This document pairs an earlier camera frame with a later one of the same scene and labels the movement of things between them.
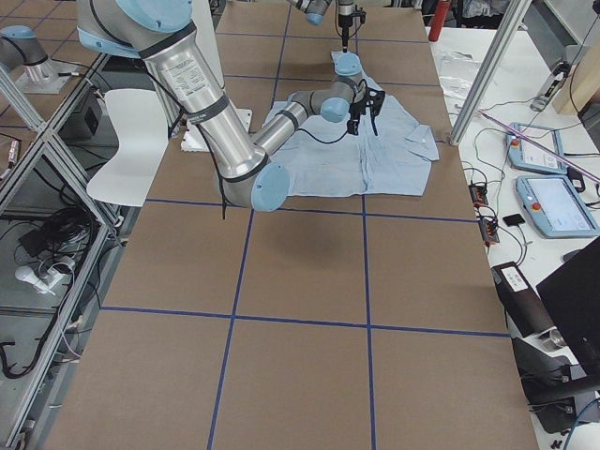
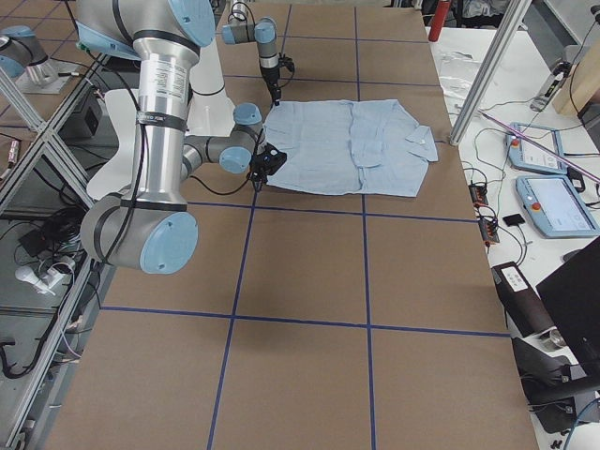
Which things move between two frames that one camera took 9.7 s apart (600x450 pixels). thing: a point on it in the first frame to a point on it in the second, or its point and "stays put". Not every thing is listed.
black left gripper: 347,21 to 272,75
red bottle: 439,21 stays put
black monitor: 572,296 stays put
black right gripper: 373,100 to 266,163
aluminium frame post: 514,16 stays put
